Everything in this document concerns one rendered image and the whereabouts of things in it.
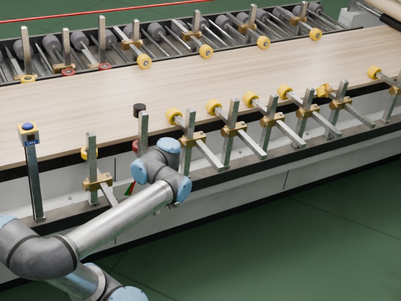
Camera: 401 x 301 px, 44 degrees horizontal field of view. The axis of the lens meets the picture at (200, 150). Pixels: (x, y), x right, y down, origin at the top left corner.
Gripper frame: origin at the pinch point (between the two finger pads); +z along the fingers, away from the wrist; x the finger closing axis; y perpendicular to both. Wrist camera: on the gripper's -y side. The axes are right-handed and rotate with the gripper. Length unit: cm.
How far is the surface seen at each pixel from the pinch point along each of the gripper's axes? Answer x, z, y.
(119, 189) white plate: -1.2, 16.8, -35.9
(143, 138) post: 11.1, -10.4, -35.4
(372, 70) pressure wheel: 189, -2, -43
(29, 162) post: -41, -12, -40
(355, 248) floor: 149, 94, 14
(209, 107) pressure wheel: 64, -2, -54
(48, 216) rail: -35, 24, -42
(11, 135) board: -36, 4, -84
